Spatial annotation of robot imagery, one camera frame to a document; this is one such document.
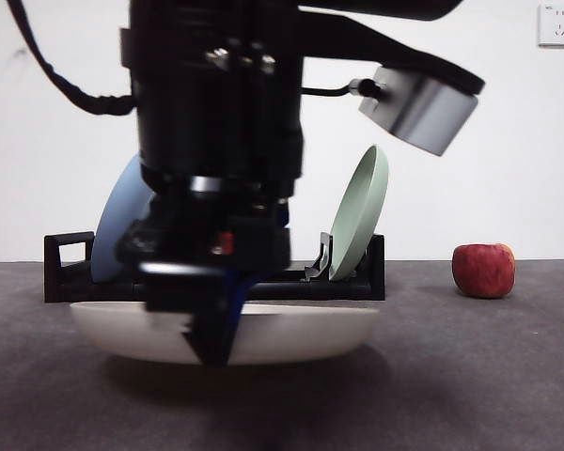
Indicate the pale grey camera box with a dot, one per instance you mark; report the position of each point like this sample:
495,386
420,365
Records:
418,117

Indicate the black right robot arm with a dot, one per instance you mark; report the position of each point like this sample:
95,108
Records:
216,117

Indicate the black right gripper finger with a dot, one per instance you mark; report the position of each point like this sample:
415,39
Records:
214,338

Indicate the red apple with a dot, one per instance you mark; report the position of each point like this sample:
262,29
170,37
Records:
484,272

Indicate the pale yellow plate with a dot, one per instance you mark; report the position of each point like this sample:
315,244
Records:
310,333

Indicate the black plate rack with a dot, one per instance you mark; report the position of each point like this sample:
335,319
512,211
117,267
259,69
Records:
352,289

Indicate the white wall socket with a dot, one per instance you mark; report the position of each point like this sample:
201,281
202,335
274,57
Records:
558,26

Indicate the pale green plate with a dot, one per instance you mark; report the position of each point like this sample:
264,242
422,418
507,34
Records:
357,221

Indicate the pale blue plate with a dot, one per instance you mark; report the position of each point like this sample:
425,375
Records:
117,221

